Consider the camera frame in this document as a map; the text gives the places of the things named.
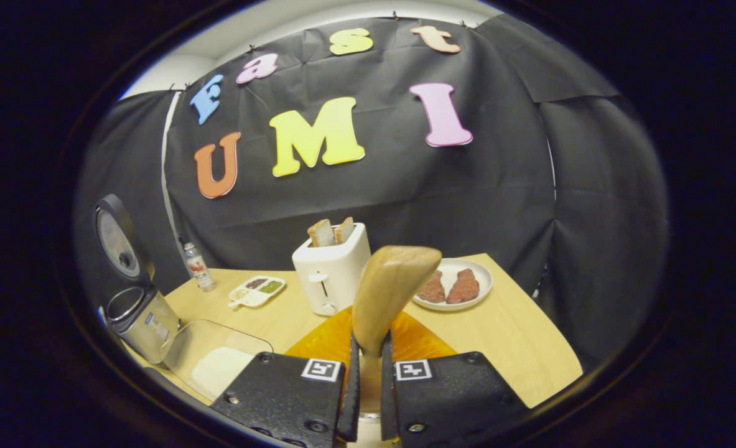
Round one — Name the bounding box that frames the white toaster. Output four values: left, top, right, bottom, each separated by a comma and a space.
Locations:
292, 222, 373, 317

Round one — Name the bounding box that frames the brown meat piece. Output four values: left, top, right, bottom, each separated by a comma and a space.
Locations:
416, 269, 446, 304
445, 268, 480, 304

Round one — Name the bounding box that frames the dark grey rice cooker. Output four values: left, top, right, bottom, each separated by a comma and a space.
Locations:
94, 194, 180, 365

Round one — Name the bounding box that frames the clear plastic rice container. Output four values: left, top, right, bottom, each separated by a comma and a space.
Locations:
161, 319, 275, 404

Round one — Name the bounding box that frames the white divided grain dish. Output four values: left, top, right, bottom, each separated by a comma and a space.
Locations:
228, 275, 287, 309

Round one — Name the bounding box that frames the small clear bottle red label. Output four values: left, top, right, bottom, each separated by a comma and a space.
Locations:
184, 241, 216, 292

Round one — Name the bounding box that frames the wooden spoon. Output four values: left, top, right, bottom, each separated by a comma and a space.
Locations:
351, 245, 443, 418

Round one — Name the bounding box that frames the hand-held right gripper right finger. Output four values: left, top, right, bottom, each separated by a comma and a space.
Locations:
380, 308, 530, 446

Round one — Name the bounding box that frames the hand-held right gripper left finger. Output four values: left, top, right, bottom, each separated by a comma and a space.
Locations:
209, 305, 362, 446

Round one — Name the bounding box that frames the black backdrop cloth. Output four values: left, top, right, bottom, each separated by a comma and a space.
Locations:
72, 16, 670, 374

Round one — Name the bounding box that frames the white round plate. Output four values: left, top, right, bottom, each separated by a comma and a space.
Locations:
411, 258, 493, 312

